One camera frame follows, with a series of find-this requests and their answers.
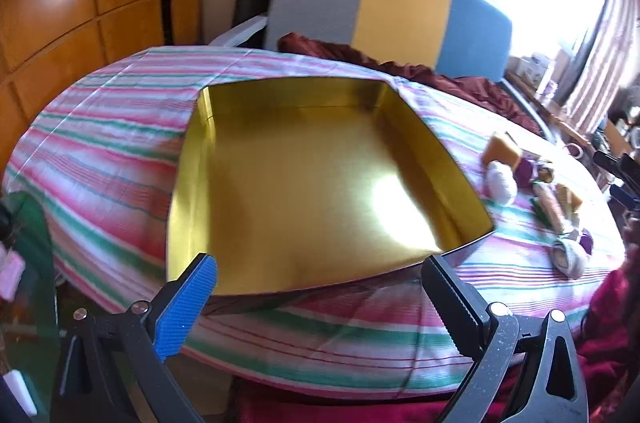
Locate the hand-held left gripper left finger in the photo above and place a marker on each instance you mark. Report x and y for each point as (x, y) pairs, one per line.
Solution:
(187, 298)

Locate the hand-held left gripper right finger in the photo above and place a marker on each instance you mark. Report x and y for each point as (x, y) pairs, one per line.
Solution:
(450, 293)

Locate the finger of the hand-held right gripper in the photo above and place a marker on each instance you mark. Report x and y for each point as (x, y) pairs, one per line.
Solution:
(625, 195)
(617, 165)

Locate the purple snack packet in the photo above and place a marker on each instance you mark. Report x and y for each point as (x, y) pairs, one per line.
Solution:
(525, 170)
(586, 242)

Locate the brown ball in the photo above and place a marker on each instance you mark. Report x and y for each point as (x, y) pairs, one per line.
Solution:
(544, 173)

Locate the green snack packet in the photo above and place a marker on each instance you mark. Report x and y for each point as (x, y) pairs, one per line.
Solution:
(550, 208)

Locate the white plastic-wrapped ball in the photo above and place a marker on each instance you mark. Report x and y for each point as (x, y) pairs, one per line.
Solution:
(502, 183)

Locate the gold tin box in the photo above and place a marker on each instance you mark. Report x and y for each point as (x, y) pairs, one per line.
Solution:
(300, 183)

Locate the white cup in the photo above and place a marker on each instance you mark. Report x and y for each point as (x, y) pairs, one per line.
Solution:
(575, 149)

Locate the wooden side table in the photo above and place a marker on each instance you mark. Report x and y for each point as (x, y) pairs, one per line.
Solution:
(560, 113)

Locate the pink patterned curtain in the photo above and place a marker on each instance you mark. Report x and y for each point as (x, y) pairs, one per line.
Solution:
(600, 53)

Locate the person's red clothing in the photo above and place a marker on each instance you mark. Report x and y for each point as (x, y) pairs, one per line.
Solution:
(610, 318)

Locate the white cardboard box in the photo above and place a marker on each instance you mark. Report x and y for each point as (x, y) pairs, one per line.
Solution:
(535, 68)

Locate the green glass table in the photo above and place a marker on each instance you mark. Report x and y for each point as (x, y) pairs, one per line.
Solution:
(35, 263)

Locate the dark red blanket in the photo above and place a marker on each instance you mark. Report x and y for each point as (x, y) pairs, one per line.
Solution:
(470, 90)

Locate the striped bed cloth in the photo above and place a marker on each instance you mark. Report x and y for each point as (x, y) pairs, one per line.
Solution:
(115, 143)

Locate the pink cloth item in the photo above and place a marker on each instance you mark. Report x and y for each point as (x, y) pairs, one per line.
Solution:
(10, 275)

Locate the grey yellow blue headboard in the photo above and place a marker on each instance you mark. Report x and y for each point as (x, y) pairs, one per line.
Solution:
(400, 3)

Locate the wooden wardrobe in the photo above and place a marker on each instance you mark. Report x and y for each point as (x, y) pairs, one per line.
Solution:
(75, 3)

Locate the grey bed frame rail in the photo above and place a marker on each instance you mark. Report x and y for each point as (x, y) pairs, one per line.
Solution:
(530, 108)

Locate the white bed rail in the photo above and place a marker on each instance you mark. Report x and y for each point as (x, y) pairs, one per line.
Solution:
(240, 32)

